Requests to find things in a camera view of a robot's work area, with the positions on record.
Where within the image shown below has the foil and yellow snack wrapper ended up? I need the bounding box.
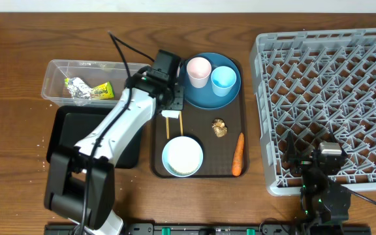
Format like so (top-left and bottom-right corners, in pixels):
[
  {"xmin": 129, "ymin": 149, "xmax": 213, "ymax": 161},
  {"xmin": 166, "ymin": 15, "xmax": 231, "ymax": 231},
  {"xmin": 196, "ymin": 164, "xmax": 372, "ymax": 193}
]
[{"xmin": 65, "ymin": 77, "xmax": 114, "ymax": 100}]

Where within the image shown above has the clear plastic bin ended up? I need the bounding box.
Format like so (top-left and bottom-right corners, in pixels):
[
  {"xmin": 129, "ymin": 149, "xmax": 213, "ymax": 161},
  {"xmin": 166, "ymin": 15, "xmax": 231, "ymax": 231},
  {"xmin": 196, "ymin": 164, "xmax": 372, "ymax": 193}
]
[{"xmin": 40, "ymin": 59, "xmax": 153, "ymax": 110}]

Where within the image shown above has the dark brown serving tray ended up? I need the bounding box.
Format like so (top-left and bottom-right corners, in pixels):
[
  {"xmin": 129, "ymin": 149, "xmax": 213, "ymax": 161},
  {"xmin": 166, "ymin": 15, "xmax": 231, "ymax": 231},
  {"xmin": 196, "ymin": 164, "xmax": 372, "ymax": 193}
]
[{"xmin": 150, "ymin": 61, "xmax": 247, "ymax": 178}]

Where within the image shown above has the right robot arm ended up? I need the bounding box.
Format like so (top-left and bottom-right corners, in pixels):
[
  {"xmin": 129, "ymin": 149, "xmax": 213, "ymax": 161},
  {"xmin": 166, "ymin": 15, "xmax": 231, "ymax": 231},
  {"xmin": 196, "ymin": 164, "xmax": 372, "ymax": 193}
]
[{"xmin": 282, "ymin": 132, "xmax": 351, "ymax": 234}]

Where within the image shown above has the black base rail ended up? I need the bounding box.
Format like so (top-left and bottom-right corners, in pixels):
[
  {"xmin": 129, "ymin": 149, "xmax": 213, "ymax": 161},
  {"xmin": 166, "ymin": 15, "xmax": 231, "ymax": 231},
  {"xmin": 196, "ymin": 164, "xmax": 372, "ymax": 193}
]
[{"xmin": 44, "ymin": 223, "xmax": 371, "ymax": 235}]

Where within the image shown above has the black plastic tray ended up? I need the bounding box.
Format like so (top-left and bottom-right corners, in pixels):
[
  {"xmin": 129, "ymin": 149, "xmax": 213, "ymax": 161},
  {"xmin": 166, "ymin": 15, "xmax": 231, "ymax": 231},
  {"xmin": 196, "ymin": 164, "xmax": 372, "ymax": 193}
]
[{"xmin": 46, "ymin": 106, "xmax": 143, "ymax": 169}]

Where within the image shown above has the wooden chopstick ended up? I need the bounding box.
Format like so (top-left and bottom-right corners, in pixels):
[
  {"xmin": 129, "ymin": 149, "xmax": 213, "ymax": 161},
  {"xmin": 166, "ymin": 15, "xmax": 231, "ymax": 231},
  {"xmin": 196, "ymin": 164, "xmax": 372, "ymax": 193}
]
[
  {"xmin": 165, "ymin": 117, "xmax": 170, "ymax": 140},
  {"xmin": 179, "ymin": 111, "xmax": 183, "ymax": 136}
]

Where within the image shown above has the grey plastic dishwasher rack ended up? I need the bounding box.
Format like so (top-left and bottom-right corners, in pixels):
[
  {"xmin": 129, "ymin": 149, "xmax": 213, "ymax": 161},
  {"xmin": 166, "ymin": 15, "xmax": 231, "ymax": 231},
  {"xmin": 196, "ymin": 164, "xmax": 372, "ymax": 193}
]
[{"xmin": 249, "ymin": 28, "xmax": 376, "ymax": 196}]

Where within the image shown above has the pink plastic cup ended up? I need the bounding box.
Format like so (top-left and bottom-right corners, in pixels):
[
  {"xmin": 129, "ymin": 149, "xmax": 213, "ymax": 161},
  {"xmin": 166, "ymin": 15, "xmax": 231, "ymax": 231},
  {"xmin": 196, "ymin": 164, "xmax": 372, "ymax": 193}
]
[{"xmin": 186, "ymin": 57, "xmax": 212, "ymax": 88}]

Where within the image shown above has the orange carrot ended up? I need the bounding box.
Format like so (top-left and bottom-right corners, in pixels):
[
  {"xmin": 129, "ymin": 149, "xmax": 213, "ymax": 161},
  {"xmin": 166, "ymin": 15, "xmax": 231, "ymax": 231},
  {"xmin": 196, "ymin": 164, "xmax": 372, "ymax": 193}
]
[{"xmin": 232, "ymin": 133, "xmax": 245, "ymax": 176}]

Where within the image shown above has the light blue bowl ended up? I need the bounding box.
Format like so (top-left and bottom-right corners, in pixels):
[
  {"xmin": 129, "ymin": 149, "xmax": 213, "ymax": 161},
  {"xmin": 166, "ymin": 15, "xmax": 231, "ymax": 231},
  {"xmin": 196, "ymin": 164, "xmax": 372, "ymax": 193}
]
[{"xmin": 161, "ymin": 136, "xmax": 204, "ymax": 178}]

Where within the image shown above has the brown mushroom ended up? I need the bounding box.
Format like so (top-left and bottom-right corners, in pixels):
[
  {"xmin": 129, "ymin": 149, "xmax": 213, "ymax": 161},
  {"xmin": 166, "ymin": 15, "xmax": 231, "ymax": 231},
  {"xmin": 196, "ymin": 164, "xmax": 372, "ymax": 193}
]
[{"xmin": 211, "ymin": 119, "xmax": 228, "ymax": 138}]

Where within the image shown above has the white napkin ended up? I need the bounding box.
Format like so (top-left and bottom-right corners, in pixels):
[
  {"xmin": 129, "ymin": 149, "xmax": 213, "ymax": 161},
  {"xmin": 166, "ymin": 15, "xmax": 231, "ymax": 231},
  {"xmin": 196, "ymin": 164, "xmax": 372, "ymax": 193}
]
[{"xmin": 161, "ymin": 110, "xmax": 180, "ymax": 119}]

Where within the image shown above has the light blue plastic cup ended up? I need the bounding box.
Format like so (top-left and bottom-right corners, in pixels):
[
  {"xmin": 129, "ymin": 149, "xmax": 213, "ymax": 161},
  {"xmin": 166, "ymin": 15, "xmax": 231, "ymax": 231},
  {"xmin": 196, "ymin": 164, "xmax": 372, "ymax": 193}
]
[{"xmin": 211, "ymin": 66, "xmax": 237, "ymax": 97}]

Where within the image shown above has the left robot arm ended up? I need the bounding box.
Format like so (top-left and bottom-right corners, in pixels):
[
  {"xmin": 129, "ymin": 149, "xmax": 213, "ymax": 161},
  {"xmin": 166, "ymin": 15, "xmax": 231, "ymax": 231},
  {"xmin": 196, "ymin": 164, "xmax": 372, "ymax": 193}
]
[{"xmin": 44, "ymin": 50, "xmax": 183, "ymax": 234}]

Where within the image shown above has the dark blue round plate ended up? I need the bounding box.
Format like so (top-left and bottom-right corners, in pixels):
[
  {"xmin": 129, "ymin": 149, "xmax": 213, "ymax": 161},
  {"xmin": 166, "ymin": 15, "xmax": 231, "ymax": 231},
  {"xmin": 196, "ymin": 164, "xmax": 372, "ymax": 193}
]
[{"xmin": 178, "ymin": 52, "xmax": 242, "ymax": 110}]

